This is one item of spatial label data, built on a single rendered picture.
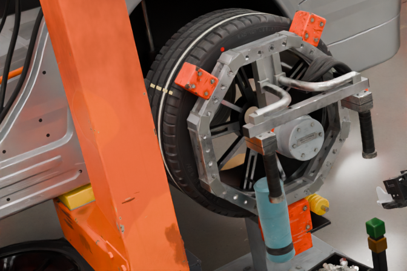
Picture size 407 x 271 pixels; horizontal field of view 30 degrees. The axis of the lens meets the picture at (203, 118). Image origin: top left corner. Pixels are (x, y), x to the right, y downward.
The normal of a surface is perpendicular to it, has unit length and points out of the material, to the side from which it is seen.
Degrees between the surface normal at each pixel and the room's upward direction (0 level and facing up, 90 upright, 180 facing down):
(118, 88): 90
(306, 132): 90
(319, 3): 90
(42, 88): 90
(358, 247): 0
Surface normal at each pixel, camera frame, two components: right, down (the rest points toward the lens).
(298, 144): 0.49, 0.24
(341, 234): -0.19, -0.91
